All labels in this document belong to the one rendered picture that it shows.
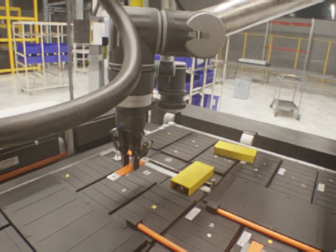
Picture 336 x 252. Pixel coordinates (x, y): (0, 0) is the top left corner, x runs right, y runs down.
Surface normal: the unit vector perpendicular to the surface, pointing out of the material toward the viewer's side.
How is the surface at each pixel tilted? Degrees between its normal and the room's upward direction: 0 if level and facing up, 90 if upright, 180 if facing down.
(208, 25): 90
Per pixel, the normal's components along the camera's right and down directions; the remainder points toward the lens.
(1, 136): 0.40, 0.18
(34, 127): 0.60, 0.14
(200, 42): 0.22, 0.34
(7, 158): 0.81, 0.25
